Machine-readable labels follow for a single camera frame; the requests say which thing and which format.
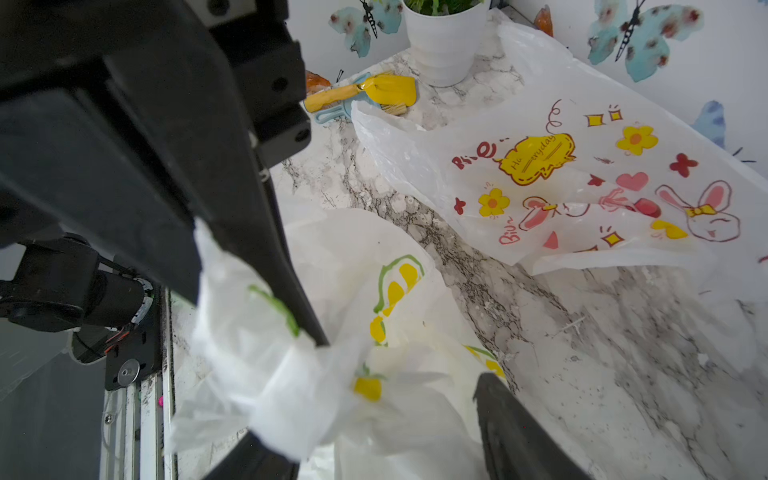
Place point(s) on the blue toy scoop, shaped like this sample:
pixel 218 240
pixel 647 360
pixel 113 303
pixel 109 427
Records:
pixel 342 110

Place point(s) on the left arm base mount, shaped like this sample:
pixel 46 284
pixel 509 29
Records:
pixel 129 357

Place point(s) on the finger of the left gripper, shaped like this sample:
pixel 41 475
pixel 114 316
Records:
pixel 240 207

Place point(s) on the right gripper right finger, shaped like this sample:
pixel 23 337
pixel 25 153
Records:
pixel 515 446

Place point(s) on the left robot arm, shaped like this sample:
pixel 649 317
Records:
pixel 67 279

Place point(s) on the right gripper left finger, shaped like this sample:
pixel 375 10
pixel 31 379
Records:
pixel 252 460

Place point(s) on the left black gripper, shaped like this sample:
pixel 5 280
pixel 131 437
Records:
pixel 113 112

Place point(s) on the yellow toy shovel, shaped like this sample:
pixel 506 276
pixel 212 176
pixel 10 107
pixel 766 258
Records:
pixel 385 89

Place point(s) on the potted flower plant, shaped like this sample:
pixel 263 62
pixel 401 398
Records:
pixel 444 38

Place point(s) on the white printed plastic bag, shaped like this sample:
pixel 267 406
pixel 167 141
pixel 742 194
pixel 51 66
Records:
pixel 577 171

